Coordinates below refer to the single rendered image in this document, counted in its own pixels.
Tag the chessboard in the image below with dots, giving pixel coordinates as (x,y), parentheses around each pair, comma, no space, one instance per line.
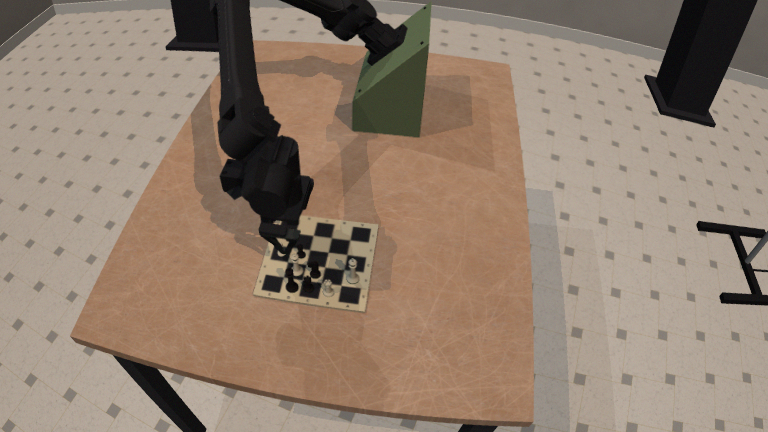
(332,243)

